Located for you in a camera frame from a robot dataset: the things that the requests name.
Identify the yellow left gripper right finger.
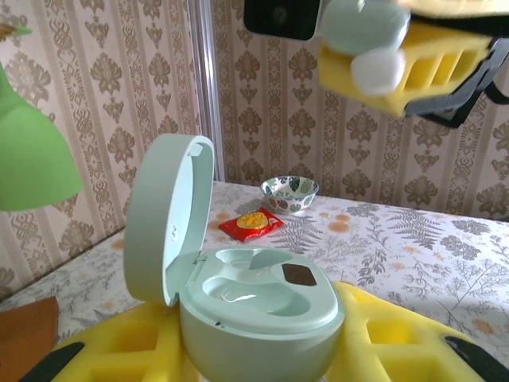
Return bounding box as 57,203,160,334
317,280,509,382

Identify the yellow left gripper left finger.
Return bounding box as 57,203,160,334
17,305,204,382

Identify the mint green earbuds case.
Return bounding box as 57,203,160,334
122,133,346,382

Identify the red snack packet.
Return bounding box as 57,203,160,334
218,206,286,244

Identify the leaf pattern ceramic bowl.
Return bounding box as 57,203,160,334
260,175,321,216

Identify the green plastic goblet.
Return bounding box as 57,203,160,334
0,24,84,212

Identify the gold wire stand orange base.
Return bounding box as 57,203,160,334
0,21,60,382

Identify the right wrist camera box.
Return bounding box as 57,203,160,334
243,0,322,42

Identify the aluminium frame post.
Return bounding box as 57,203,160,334
188,0,226,184

